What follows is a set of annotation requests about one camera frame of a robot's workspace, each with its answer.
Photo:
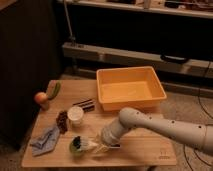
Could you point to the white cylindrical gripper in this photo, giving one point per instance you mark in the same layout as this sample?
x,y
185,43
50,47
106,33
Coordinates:
x,y
110,135

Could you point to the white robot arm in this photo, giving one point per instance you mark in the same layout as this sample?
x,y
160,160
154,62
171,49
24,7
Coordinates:
x,y
196,136

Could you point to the small green bowl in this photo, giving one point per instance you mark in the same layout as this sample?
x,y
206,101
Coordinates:
x,y
75,146

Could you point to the white cup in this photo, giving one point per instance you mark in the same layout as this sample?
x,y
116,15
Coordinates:
x,y
75,115

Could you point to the black striped flat object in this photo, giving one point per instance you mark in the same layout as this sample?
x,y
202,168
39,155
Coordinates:
x,y
86,105

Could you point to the dark brown grape bunch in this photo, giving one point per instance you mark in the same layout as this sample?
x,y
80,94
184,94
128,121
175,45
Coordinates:
x,y
61,121

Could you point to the grey blue cloth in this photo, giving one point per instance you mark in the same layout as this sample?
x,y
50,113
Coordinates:
x,y
46,142

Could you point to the small wooden stand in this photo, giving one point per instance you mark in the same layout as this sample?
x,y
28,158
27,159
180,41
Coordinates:
x,y
45,105

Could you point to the orange plastic bin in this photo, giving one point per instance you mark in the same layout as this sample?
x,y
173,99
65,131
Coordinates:
x,y
137,87

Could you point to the green cucumber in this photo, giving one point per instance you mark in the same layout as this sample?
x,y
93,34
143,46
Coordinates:
x,y
55,91

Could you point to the orange peach fruit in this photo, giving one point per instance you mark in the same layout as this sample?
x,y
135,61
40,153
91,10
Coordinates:
x,y
41,97

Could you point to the black object on shelf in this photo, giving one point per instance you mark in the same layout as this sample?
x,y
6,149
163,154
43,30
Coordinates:
x,y
177,60

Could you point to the grey metal shelf rack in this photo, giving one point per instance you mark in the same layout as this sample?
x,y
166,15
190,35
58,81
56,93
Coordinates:
x,y
126,33

